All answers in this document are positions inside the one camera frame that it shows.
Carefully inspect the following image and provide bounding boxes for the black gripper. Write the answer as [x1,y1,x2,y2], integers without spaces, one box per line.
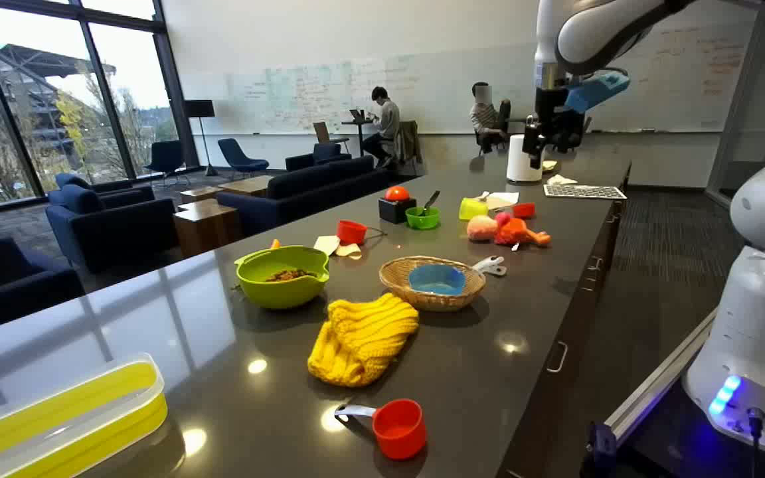
[520,84,589,170]

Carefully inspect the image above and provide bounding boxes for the woven wicker basket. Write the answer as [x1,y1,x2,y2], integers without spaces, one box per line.
[376,253,489,314]

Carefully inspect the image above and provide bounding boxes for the yellow knitted towel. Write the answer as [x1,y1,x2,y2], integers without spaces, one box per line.
[306,288,423,389]

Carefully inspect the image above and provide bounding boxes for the white paper towel roll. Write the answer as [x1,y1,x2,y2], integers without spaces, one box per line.
[505,133,546,185]

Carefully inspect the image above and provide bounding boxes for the printed paper sheet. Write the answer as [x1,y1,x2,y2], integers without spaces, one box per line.
[541,180,629,203]

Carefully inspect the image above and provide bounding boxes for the orange plush toy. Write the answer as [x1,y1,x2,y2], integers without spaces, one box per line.
[490,210,552,249]

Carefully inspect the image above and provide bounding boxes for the yellow-green plastic cup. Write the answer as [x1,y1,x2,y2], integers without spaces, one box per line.
[457,194,490,222]

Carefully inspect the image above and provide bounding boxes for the pink peach plush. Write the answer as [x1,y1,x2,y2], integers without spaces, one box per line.
[464,211,500,243]

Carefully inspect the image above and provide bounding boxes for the small white clip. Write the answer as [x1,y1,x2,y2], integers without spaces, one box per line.
[469,253,509,278]

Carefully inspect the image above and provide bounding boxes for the small green bowl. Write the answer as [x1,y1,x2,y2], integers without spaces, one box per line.
[404,203,443,233]

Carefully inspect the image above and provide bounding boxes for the orange toy tomato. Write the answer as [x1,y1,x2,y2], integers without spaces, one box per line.
[383,182,413,206]

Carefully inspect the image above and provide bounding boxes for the person in grey shirt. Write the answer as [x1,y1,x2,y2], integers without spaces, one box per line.
[360,84,404,166]

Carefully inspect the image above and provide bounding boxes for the blue bowl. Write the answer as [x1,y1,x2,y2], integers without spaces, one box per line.
[407,262,469,299]

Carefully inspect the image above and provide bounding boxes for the small dark desk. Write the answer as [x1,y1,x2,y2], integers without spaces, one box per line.
[339,108,376,162]

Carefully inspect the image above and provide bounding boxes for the small red cup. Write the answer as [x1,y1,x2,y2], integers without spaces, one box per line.
[334,218,368,246]

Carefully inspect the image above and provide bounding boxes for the small dark blue armchair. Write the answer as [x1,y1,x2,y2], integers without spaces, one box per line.
[285,140,354,173]

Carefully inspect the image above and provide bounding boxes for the white toy food slice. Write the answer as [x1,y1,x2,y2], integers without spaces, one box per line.
[311,230,342,258]

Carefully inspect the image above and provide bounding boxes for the long dark blue sofa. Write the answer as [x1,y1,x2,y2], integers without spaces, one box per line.
[218,157,396,233]

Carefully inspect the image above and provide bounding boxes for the brown wooden counter cabinet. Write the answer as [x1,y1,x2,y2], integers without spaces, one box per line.
[496,162,633,478]

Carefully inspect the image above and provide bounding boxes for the brown food pieces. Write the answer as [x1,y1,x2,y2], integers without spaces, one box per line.
[266,266,311,283]

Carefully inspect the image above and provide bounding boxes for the low coffee table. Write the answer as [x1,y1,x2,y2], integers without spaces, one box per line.
[221,173,277,199]

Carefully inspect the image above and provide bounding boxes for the large green bowl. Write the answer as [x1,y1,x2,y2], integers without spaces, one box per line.
[233,243,334,314]

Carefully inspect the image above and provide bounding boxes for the blue lounge chair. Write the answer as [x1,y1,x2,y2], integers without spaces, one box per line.
[216,136,270,176]

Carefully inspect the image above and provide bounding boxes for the red measuring cup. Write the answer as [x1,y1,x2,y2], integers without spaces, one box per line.
[331,396,431,464]

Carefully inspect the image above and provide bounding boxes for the wooden side table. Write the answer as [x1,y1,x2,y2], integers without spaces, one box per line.
[172,195,245,259]

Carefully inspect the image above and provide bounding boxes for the dark lounge chair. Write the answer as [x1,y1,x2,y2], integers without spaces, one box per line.
[146,137,189,178]

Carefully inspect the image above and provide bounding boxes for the yellow lidded plastic container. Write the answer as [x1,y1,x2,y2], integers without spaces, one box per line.
[0,352,172,478]

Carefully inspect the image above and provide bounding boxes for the silver drawer handle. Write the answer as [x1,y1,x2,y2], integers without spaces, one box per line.
[579,253,605,298]
[544,340,574,377]

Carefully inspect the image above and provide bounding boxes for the wall whiteboard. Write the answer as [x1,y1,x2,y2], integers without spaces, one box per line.
[184,20,756,140]

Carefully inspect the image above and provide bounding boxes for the aluminium frame rail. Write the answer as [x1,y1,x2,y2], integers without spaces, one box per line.
[586,311,722,462]

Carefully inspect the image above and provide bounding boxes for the black base power cable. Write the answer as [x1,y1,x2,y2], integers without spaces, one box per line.
[743,407,765,478]

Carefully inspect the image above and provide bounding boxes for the black window frame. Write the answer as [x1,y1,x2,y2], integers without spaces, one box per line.
[0,0,201,218]

